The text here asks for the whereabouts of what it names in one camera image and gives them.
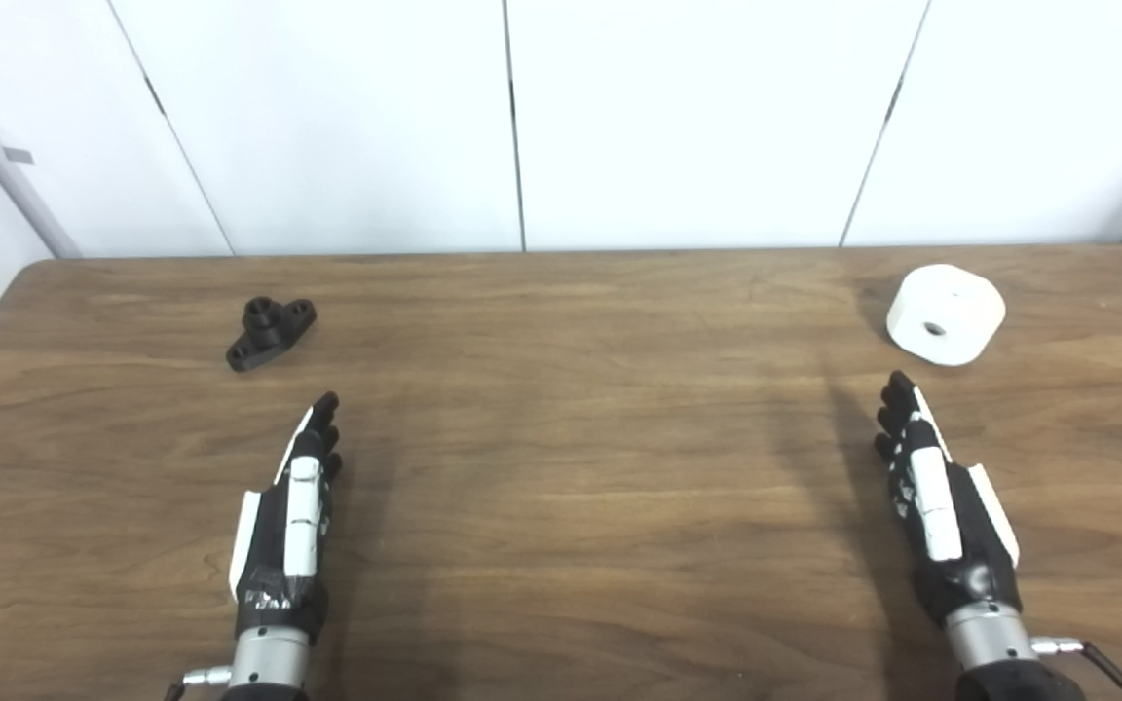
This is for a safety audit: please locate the round white plastic piece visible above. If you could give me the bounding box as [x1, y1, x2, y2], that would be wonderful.
[886, 264, 1007, 367]

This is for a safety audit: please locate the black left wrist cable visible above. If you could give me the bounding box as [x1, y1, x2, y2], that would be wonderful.
[164, 666, 233, 701]

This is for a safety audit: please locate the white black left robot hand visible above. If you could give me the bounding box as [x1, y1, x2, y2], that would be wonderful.
[228, 391, 344, 644]

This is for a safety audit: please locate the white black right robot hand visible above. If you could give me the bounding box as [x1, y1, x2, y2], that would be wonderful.
[873, 370, 1022, 626]

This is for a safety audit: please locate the gray wall corner post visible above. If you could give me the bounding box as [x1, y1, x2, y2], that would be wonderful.
[0, 58, 83, 259]

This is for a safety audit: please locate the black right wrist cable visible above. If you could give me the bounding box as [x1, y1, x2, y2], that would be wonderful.
[1030, 637, 1122, 701]

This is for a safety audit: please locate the black flanged holder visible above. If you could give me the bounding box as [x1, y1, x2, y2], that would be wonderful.
[226, 297, 318, 373]

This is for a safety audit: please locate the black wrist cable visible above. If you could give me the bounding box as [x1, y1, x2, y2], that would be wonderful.
[164, 666, 233, 701]
[1030, 637, 1122, 701]

